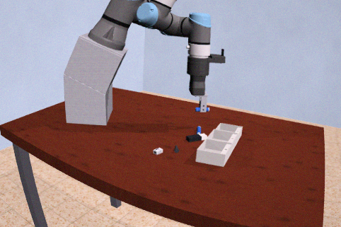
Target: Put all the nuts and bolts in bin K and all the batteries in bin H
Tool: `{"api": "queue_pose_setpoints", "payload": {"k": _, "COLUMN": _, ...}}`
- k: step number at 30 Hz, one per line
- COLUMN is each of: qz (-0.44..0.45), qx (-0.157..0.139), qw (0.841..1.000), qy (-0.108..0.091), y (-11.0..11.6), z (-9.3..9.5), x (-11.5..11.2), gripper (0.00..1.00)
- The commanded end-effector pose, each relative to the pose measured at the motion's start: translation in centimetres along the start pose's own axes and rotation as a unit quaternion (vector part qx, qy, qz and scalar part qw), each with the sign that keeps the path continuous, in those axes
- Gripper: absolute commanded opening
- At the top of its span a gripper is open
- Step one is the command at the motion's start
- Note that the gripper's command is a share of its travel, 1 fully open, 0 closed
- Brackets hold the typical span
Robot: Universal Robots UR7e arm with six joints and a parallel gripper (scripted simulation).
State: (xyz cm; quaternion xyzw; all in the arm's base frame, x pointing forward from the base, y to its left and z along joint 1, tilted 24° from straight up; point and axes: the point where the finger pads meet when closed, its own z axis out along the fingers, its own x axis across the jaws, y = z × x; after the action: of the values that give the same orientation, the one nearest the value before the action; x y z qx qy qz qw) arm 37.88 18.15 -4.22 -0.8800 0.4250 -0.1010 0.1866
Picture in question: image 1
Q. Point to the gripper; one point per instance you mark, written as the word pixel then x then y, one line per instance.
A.
pixel 198 68

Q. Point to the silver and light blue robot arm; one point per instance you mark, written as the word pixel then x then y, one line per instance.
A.
pixel 111 29

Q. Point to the white three-compartment bin rack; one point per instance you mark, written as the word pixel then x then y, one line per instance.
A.
pixel 220 142

